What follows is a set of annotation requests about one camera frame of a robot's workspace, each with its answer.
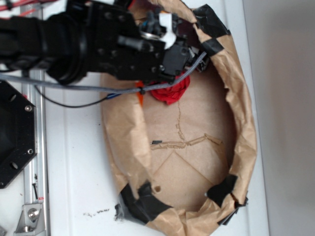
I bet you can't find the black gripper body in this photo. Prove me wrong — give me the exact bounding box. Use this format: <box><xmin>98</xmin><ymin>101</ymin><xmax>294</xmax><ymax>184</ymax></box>
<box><xmin>87</xmin><ymin>1</ymin><xmax>200</xmax><ymax>83</ymax></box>

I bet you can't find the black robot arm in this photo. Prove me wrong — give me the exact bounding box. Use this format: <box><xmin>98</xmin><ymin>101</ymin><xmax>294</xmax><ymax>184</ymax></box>
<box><xmin>0</xmin><ymin>0</ymin><xmax>198</xmax><ymax>85</ymax></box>

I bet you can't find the crumpled red paper ball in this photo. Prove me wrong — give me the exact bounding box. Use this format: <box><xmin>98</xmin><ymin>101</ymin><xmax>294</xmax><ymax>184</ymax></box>
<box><xmin>151</xmin><ymin>76</ymin><xmax>190</xmax><ymax>105</ymax></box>

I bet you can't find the orange toy carrot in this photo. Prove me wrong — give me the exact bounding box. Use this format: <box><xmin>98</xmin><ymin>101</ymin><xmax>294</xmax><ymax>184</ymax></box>
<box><xmin>135</xmin><ymin>81</ymin><xmax>145</xmax><ymax>107</ymax></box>

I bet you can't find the brown paper bag bin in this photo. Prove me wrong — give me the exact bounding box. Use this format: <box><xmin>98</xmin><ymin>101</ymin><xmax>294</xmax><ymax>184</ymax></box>
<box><xmin>101</xmin><ymin>0</ymin><xmax>257</xmax><ymax>236</ymax></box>

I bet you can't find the thin black wire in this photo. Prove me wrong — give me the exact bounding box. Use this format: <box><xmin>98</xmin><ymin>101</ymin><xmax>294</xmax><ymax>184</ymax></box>
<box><xmin>34</xmin><ymin>85</ymin><xmax>116</xmax><ymax>108</ymax></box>

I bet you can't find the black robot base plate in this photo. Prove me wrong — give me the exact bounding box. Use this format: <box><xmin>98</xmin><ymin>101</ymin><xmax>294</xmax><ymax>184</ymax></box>
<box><xmin>0</xmin><ymin>81</ymin><xmax>36</xmax><ymax>189</ymax></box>

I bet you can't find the aluminium extrusion rail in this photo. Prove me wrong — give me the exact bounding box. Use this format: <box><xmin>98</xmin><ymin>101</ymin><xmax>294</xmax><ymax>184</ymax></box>
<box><xmin>20</xmin><ymin>4</ymin><xmax>51</xmax><ymax>236</ymax></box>

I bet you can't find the metal corner bracket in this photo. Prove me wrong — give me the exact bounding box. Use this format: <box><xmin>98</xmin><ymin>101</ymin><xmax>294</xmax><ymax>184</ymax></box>
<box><xmin>14</xmin><ymin>203</ymin><xmax>46</xmax><ymax>236</ymax></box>

